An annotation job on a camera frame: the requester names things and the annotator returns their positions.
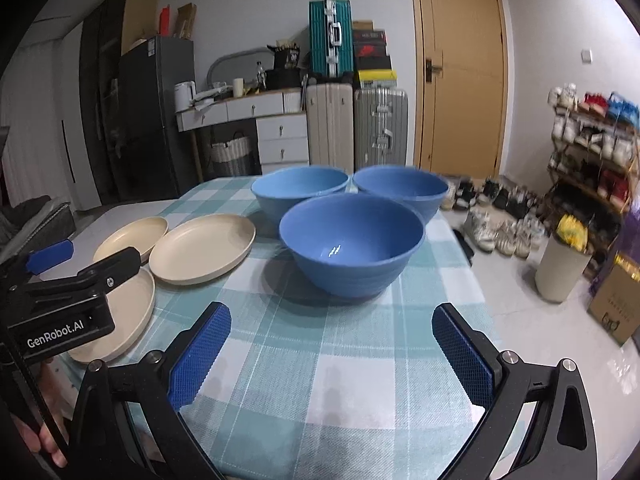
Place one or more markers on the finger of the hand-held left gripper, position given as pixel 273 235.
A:
pixel 115 270
pixel 50 256

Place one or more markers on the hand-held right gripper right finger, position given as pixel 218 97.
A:
pixel 462 355

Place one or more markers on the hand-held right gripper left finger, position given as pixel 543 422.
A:
pixel 200 355

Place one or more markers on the cream plate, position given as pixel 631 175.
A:
pixel 125 315
pixel 130 235
pixel 200 252

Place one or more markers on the blue bowl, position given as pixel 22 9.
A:
pixel 350 245
pixel 405 185
pixel 295 187

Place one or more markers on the person's left hand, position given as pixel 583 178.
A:
pixel 47 442

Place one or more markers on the grey quilted cushion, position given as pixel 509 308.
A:
pixel 35 220

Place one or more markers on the black slipper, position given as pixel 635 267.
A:
pixel 464 247

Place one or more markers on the teal white checkered tablecloth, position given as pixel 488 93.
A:
pixel 320 360

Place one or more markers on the cream trash bin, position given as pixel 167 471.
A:
pixel 560 272

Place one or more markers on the white wardrobe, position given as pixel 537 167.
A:
pixel 35 125

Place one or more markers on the group of sneakers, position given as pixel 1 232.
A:
pixel 500 220

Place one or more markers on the black refrigerator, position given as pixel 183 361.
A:
pixel 155 120

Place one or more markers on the grey white wicker basket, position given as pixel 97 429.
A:
pixel 229 155

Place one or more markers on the dark tall cabinet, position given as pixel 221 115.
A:
pixel 102 100

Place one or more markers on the yellow plastic bag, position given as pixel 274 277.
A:
pixel 572 232

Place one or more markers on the white electric kettle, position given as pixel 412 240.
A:
pixel 184 97

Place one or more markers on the purple bag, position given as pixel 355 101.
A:
pixel 627 240

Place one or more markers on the white dresser with drawers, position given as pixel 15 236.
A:
pixel 280 135

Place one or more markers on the cream cup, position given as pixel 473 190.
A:
pixel 238 86

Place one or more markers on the metal shoe rack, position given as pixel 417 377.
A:
pixel 590 170

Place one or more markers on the oval mirror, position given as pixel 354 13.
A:
pixel 235 62

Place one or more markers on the grey suitcase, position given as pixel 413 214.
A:
pixel 380 127

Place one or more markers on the clear bottle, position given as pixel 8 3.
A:
pixel 260 75

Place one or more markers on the red bottle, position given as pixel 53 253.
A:
pixel 164 21

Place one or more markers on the tall cardboard box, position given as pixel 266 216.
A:
pixel 139 15

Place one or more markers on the cream suitcase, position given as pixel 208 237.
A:
pixel 330 125

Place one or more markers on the brown paper bag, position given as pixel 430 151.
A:
pixel 186 20

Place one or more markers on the black printed bag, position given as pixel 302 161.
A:
pixel 286 57

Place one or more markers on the wooden door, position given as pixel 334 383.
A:
pixel 465 70

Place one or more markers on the yellow black shoe box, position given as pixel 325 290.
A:
pixel 377 79

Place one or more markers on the teal suitcase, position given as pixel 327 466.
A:
pixel 320 40

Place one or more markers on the black red shoe box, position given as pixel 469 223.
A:
pixel 370 49

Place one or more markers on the brown shoe box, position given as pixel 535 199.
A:
pixel 362 25

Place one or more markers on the wall switch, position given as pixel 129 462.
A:
pixel 586 55

